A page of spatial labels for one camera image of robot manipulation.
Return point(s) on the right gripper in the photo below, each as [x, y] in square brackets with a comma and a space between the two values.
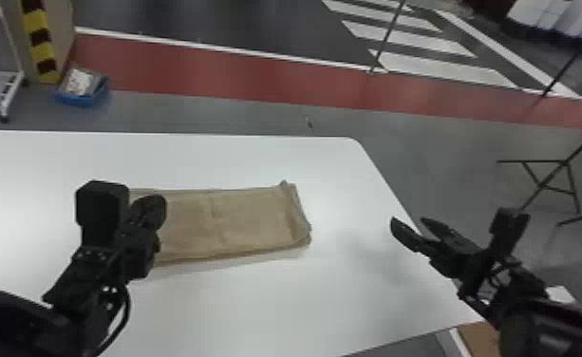
[462, 259]

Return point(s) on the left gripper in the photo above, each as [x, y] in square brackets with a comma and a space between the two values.
[138, 251]

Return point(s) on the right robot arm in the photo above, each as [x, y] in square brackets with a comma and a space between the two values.
[544, 324]

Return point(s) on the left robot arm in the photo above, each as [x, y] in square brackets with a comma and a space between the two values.
[16, 324]

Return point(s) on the beige towel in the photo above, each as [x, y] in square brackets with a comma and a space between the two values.
[230, 224]

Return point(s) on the blue tray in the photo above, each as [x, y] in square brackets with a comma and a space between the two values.
[82, 87]

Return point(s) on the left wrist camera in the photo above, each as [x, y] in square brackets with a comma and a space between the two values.
[101, 209]

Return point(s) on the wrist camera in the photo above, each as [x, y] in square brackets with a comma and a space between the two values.
[101, 209]
[509, 227]

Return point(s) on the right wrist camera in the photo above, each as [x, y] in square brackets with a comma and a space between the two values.
[509, 227]

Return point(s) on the yellow black striped post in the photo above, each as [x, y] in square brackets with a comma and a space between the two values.
[41, 45]

